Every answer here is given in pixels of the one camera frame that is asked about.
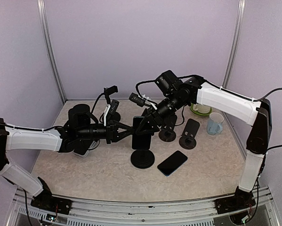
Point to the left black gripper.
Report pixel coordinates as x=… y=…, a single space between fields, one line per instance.
x=112 y=133

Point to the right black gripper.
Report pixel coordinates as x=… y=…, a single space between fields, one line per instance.
x=154 y=119

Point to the black pole phone stand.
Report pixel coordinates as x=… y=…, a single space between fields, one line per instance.
x=107 y=92
x=142 y=159

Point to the blue phone black screen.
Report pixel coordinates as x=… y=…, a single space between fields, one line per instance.
x=172 y=163

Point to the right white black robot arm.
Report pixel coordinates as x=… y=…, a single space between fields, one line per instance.
x=197 y=90

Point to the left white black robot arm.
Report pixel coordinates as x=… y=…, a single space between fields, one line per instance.
x=79 y=132

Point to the black folding stand left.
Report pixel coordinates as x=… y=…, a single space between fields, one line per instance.
x=167 y=133

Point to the black folding stand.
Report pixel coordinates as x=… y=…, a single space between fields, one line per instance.
x=167 y=133
x=187 y=140

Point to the phone in white case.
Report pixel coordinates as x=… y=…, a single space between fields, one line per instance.
x=84 y=153

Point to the black folding stand right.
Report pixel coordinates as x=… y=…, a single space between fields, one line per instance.
x=187 y=140

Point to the green saucer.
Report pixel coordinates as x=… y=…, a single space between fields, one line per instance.
x=200 y=114

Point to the cream ceramic mug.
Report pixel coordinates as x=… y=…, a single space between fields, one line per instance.
x=201 y=108

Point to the light blue mug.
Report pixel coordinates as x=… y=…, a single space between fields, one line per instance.
x=215 y=123

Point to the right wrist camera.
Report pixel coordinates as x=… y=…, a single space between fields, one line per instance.
x=142 y=100

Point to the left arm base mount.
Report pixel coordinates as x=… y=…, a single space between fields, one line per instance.
x=52 y=203

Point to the front aluminium rail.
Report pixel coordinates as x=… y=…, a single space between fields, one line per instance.
x=84 y=212

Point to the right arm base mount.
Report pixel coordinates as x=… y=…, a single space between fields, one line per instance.
x=233 y=203

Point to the left aluminium frame post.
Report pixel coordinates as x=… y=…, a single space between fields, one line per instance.
x=49 y=48

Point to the aluminium frame post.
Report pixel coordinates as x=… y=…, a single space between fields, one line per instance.
x=234 y=46
x=49 y=48

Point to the right aluminium frame post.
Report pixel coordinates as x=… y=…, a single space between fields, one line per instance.
x=234 y=46

